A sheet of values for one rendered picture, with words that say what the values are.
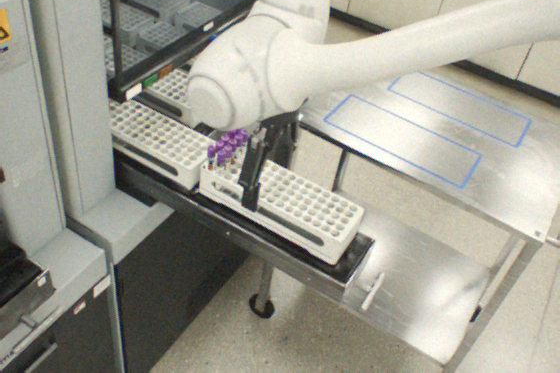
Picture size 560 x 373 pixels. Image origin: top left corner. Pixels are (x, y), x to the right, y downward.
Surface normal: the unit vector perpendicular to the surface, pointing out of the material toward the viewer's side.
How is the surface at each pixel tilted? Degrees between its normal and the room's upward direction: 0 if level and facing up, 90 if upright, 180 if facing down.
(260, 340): 0
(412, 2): 90
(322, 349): 0
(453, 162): 0
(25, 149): 90
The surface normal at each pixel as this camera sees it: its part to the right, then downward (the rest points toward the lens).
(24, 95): 0.85, 0.43
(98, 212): 0.13, -0.73
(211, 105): -0.57, 0.55
